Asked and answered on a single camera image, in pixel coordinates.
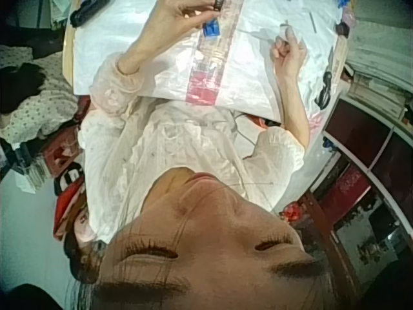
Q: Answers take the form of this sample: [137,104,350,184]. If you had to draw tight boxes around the person's right hand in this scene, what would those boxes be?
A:
[269,27,308,78]

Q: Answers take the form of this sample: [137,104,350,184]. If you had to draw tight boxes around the person's left hand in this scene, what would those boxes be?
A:
[147,0,227,47]

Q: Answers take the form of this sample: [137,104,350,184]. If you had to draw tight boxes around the small blue plastic part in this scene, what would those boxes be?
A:
[201,19,223,38]

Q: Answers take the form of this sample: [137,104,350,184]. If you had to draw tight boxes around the thin metal needle tool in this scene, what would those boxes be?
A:
[237,28,287,45]

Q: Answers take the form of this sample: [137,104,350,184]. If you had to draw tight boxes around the white plastic sheet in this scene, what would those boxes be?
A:
[72,0,343,124]

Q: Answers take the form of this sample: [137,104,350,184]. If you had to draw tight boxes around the small black round object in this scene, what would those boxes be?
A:
[334,20,351,37]

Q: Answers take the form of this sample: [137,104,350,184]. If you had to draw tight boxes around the black elongated case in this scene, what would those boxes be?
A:
[68,2,99,28]

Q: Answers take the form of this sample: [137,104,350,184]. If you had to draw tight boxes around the dark red cabinet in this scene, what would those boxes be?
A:
[283,96,413,293]

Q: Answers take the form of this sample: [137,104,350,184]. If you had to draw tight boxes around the polka dot cloth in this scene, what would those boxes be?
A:
[0,48,80,145]

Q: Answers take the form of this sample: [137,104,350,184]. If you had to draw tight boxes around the black cloth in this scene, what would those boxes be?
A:
[0,62,46,114]

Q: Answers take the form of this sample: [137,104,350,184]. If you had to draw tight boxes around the red and black bag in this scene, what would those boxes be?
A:
[41,96,95,242]

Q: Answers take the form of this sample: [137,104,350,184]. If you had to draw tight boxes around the black handled scissors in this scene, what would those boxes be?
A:
[314,47,336,109]

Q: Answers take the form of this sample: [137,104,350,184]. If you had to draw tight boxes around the thin black cable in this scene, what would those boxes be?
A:
[230,111,275,188]

